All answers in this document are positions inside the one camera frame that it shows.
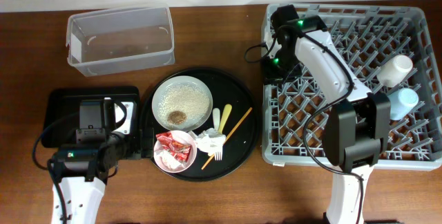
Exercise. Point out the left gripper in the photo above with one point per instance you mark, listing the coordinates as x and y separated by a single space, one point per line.
136 151

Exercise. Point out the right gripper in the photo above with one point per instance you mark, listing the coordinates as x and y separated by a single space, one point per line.
268 76

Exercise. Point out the pink bowl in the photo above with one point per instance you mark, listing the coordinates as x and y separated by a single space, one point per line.
166 162

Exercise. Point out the red snack wrapper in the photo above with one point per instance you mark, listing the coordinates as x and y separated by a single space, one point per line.
178 150

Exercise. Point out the white napkin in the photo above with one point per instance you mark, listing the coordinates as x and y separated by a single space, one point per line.
209 141

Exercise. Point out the white plastic cup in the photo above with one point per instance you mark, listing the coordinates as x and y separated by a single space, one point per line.
395 70

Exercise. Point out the light blue cup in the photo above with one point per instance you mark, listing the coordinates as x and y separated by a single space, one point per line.
402 102

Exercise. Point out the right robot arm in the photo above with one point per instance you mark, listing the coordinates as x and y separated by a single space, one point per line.
356 131

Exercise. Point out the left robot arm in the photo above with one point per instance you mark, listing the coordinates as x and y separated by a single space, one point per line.
79 173

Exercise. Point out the grey dishwasher rack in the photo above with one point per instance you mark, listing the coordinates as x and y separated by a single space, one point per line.
366 37

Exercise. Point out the clear plastic waste bin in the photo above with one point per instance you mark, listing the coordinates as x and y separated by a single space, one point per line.
119 40

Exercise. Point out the brown food patty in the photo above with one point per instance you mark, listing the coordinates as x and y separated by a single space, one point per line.
176 117

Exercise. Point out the grey plate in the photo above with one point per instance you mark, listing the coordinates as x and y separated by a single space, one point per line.
181 79

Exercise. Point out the wooden chopstick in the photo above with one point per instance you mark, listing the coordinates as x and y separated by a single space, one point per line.
229 135

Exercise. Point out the white rice pile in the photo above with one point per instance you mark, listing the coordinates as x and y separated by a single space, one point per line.
186 98

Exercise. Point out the round black serving tray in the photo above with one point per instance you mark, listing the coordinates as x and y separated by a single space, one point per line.
225 89

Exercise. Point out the yellow plastic knife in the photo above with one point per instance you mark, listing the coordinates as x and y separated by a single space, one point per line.
224 117

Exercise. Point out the white plastic fork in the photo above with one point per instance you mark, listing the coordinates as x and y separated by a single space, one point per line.
216 125

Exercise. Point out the black rectangular tray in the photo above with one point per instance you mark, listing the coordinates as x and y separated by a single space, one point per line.
66 101

